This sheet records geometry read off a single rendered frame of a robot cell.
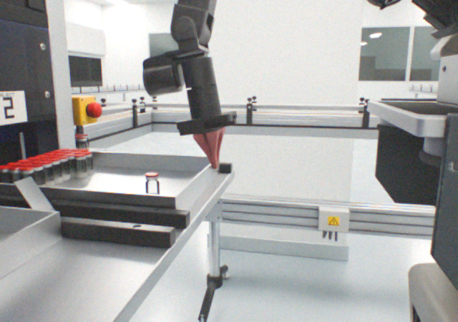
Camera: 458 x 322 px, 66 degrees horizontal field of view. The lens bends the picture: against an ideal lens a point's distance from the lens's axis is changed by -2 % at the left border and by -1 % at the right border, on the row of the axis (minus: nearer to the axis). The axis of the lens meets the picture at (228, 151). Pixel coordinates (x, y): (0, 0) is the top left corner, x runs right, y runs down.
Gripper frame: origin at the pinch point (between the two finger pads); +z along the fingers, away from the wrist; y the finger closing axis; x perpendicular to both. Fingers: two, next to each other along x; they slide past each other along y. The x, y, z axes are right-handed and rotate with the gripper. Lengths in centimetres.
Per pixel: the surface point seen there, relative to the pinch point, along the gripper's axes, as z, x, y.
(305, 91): -5, -143, -18
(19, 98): -18.6, 4.2, 35.4
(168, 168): 0.8, -5.4, 11.9
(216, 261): 65, -86, 33
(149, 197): -0.6, 20.2, 4.3
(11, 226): -1.2, 28.7, 19.2
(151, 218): 1.6, 22.4, 3.4
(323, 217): 44, -79, -18
